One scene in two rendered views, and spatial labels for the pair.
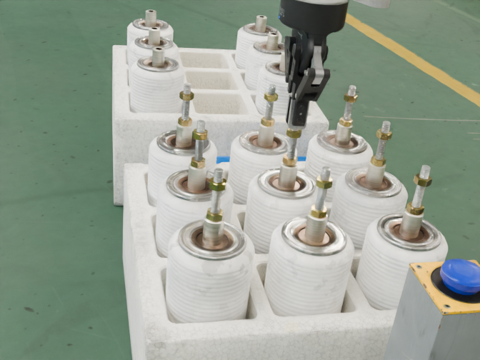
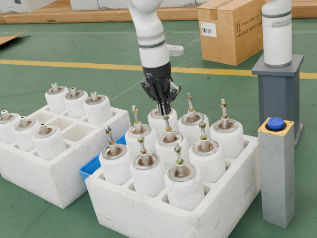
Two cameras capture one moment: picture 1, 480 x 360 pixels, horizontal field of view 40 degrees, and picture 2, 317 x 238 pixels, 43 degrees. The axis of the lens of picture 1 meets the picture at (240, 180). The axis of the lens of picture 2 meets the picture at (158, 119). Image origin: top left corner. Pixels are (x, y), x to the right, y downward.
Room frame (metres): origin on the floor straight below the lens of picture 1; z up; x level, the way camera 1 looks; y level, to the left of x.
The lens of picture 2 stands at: (-0.07, 0.50, 0.88)
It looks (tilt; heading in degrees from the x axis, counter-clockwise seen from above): 29 degrees down; 327
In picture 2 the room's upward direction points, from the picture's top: 11 degrees counter-clockwise
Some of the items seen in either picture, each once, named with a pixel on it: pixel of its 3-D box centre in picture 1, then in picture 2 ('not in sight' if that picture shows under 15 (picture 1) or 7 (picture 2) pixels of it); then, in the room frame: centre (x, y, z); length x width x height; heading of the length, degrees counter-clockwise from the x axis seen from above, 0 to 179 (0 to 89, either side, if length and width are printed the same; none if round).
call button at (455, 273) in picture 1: (462, 279); (275, 124); (0.49, -0.21, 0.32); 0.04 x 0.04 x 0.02
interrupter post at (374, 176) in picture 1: (375, 174); (192, 115); (0.78, -0.18, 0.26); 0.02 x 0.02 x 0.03
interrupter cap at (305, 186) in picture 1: (286, 183); (170, 139); (0.75, -0.06, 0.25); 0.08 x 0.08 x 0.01
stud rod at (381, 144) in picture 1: (381, 148); (190, 104); (0.78, -0.18, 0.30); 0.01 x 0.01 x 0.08
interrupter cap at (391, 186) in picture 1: (373, 183); (192, 118); (0.78, -0.18, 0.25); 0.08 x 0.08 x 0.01
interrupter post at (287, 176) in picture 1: (287, 175); (169, 135); (0.75, -0.06, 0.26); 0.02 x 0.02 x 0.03
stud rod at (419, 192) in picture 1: (418, 195); (224, 111); (0.67, -0.21, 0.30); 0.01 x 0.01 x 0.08
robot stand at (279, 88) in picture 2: not in sight; (279, 100); (0.75, -0.56, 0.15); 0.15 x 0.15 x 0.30; 24
